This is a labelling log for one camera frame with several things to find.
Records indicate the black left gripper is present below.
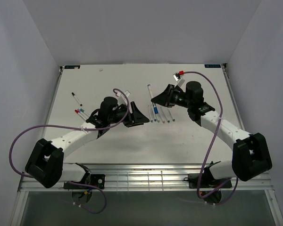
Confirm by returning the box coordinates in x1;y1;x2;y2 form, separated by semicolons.
108;101;150;128

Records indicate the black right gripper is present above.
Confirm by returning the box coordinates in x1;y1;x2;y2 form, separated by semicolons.
151;84;192;109

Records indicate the teal capped white marker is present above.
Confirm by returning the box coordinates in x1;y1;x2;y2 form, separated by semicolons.
163;108;170;123

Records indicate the grey white marker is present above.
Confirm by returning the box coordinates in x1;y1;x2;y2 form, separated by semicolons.
148;105;153;123

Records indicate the light blue white marker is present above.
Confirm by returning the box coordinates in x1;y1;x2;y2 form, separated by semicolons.
150;105;157;121

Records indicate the dark green capped marker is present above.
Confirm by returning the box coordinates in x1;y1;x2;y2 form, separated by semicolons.
167;109;175;121

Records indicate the black capped white marker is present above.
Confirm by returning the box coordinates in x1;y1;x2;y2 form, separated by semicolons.
71;92;83;106

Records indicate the orange capped white marker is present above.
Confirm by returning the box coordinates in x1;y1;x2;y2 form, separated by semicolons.
160;107;166;123

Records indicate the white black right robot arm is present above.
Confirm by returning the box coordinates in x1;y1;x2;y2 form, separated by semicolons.
151;81;272;187

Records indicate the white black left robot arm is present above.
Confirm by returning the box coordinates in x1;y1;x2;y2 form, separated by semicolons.
25;97;149;188

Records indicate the blue label sticker right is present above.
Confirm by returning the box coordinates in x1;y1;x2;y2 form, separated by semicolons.
204;64;221;68

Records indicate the blue label sticker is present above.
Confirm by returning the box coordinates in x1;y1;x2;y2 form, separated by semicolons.
64;65;81;70
204;64;221;68

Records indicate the green capped white marker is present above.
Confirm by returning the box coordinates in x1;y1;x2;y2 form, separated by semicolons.
80;108;90;117

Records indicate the red capped white marker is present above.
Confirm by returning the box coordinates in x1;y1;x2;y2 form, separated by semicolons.
75;109;87;121

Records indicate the blue label sticker left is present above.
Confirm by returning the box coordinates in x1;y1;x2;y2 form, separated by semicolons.
64;65;81;70

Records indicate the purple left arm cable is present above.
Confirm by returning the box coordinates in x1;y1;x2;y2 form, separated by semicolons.
8;88;130;214

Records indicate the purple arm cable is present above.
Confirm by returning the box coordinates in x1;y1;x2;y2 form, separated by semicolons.
8;88;130;214
179;70;239;206

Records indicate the aluminium frame rail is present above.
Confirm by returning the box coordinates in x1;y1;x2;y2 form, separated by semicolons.
18;163;274;192

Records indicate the right aluminium side rail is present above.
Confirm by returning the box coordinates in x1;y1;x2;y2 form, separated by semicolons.
221;63;259;169

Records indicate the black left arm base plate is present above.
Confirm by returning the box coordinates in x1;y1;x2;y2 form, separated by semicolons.
63;174;106;190

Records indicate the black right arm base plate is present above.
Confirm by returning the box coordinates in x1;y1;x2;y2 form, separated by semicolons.
183;173;232;189

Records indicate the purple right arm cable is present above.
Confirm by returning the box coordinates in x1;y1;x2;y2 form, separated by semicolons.
179;70;239;206

